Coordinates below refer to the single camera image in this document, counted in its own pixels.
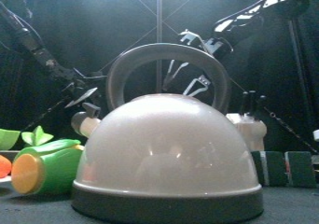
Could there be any metal frame pole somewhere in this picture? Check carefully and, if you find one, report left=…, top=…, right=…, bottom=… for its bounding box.
left=154, top=0, right=164, bottom=93

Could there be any diagonal frame brace rod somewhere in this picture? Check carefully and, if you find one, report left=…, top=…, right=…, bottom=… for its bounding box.
left=262, top=106, right=319, bottom=155

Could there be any light green toy vegetable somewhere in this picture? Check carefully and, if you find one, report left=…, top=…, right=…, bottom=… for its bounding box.
left=0, top=128, right=21, bottom=151

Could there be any dark green striped toy block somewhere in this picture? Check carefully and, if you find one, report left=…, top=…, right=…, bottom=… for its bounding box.
left=250, top=150, right=289, bottom=188
left=284, top=150, right=319, bottom=189

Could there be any orange toy fruit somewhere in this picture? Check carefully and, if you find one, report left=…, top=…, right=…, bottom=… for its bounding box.
left=0, top=154, right=13, bottom=179

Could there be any green toy leaf sprig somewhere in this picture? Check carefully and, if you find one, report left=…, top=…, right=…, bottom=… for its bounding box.
left=21, top=125, right=55, bottom=147

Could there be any dark tray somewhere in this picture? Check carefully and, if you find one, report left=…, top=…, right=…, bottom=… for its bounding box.
left=0, top=149, right=21, bottom=164

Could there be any large white toy kettle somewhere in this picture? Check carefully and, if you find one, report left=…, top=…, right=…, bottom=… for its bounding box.
left=69, top=42, right=265, bottom=224

